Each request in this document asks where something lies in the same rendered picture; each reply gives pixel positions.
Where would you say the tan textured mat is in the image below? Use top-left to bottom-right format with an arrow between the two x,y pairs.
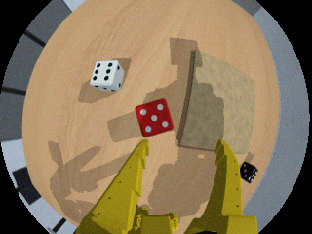
179,49 -> 255,153

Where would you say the red die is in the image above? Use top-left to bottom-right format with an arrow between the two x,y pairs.
135,98 -> 174,137

